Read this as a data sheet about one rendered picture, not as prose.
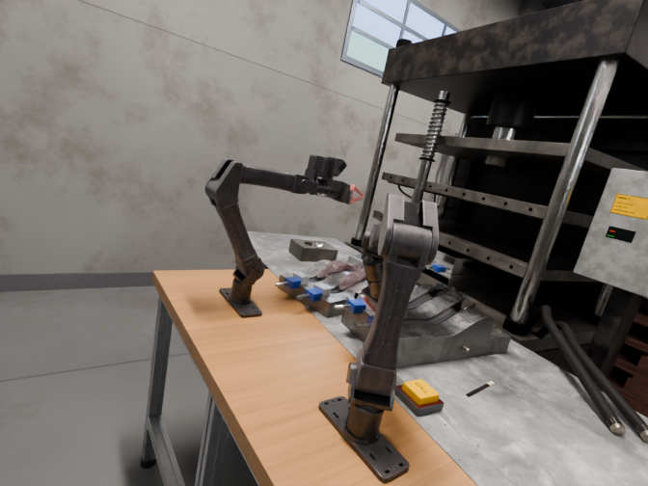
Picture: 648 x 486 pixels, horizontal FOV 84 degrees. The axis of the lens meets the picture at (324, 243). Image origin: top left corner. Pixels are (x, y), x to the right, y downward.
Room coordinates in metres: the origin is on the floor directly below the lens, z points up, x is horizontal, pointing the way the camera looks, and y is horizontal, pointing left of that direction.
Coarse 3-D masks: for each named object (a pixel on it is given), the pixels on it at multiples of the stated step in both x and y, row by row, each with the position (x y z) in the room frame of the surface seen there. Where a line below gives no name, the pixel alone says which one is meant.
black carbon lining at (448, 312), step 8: (432, 288) 1.21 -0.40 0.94; (440, 288) 1.22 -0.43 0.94; (424, 296) 1.18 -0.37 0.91; (432, 296) 1.21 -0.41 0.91; (456, 296) 1.17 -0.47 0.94; (408, 304) 1.15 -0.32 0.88; (416, 304) 1.15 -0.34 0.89; (456, 304) 1.11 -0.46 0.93; (472, 304) 1.10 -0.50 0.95; (440, 312) 1.08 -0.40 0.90; (448, 312) 1.08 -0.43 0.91; (456, 312) 1.07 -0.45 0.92; (408, 320) 1.01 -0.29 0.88; (416, 320) 1.03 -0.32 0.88; (424, 320) 1.05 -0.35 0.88; (432, 320) 1.05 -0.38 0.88; (440, 320) 1.05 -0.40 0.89
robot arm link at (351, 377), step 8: (352, 368) 0.61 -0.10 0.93; (352, 376) 0.60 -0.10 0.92; (352, 384) 0.59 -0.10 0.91; (352, 392) 0.59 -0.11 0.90; (360, 392) 0.61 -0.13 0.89; (368, 392) 0.61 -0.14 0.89; (392, 392) 0.60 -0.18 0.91; (352, 400) 0.58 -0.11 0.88; (360, 400) 0.58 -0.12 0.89; (368, 400) 0.59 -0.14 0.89; (376, 400) 0.59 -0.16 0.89; (384, 400) 0.60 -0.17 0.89; (392, 400) 0.59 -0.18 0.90; (376, 408) 0.58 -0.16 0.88; (384, 408) 0.58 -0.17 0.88
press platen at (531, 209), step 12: (396, 180) 2.24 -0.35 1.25; (408, 180) 2.16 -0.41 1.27; (444, 192) 1.91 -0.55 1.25; (456, 192) 1.84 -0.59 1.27; (468, 192) 1.79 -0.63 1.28; (480, 192) 2.09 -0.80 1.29; (492, 204) 1.66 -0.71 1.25; (504, 204) 1.61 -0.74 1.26; (516, 204) 1.56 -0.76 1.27; (528, 204) 1.52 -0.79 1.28; (540, 216) 1.47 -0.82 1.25; (564, 216) 1.48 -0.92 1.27; (576, 216) 1.52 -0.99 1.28; (588, 216) 1.57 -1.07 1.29
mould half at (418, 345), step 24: (408, 312) 1.07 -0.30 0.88; (432, 312) 1.09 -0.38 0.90; (480, 312) 1.07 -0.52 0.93; (360, 336) 0.99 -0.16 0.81; (408, 336) 0.89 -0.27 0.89; (432, 336) 0.93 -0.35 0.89; (456, 336) 0.98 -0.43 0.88; (480, 336) 1.04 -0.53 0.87; (504, 336) 1.11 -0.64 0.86; (408, 360) 0.89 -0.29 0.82; (432, 360) 0.94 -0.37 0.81
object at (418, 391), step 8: (408, 384) 0.75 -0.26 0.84; (416, 384) 0.76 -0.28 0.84; (424, 384) 0.76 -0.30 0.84; (408, 392) 0.74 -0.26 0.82; (416, 392) 0.72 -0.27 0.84; (424, 392) 0.73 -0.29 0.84; (432, 392) 0.74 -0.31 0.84; (416, 400) 0.71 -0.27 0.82; (424, 400) 0.71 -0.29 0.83; (432, 400) 0.73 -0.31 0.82
